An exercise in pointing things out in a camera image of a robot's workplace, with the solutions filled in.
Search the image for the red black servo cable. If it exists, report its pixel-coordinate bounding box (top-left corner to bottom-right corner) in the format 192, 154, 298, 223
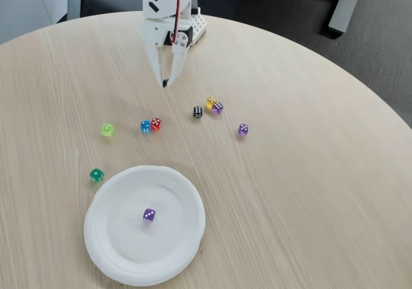
156, 0, 182, 44

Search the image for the dark green translucent die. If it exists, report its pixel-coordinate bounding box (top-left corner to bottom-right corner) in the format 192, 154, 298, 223
89, 168, 105, 183

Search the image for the white cabinet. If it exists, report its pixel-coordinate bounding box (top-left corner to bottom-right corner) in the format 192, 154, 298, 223
0, 0, 81, 44

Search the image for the white paper plate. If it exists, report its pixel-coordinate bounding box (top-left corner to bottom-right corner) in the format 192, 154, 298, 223
83, 165, 207, 287

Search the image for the grey desk leg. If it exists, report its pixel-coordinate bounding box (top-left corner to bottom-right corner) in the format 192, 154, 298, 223
328, 0, 364, 35

